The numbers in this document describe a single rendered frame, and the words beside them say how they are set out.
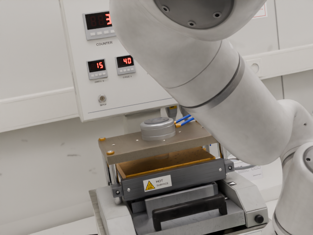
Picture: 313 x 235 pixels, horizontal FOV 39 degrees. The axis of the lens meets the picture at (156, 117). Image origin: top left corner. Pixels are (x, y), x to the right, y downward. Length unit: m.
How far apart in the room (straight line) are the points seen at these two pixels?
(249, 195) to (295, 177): 0.34
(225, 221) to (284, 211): 0.25
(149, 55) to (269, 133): 0.18
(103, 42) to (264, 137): 0.67
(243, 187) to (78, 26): 0.54
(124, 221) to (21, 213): 0.74
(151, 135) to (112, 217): 0.21
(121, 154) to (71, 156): 0.65
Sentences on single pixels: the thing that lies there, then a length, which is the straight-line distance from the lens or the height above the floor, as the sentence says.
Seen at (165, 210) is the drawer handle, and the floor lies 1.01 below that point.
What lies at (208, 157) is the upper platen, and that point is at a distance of 1.00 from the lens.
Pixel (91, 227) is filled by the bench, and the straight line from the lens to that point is 1.53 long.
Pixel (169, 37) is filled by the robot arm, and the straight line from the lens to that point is 0.42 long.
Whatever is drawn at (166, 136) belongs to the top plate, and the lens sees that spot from 1.00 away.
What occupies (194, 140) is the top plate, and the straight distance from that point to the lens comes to 0.97.
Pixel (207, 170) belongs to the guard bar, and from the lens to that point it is 0.98.
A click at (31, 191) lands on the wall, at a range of 1.58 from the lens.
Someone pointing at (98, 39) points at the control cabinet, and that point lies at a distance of 1.12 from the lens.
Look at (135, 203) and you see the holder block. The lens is 0.98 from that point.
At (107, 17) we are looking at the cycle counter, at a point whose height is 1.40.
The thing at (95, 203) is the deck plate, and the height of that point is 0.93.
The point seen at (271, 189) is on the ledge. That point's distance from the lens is 1.53.
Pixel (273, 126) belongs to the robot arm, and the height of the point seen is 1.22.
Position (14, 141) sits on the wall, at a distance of 1.54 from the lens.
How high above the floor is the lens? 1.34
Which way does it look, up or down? 11 degrees down
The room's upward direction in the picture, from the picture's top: 8 degrees counter-clockwise
